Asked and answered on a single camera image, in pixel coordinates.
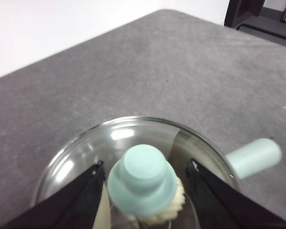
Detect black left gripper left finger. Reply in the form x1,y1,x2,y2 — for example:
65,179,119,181
4,160,106,229

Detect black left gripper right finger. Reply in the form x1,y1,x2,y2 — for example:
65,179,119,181
185,158,286,229

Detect swirled white steamed bun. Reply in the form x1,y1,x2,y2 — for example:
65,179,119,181
133,176,186,226

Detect glass pot lid green knob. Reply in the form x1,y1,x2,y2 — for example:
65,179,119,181
31,116,243,229

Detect mint green steamer pot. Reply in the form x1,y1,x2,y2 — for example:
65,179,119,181
31,116,282,229

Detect black metal stand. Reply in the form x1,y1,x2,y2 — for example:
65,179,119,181
224,0,286,49

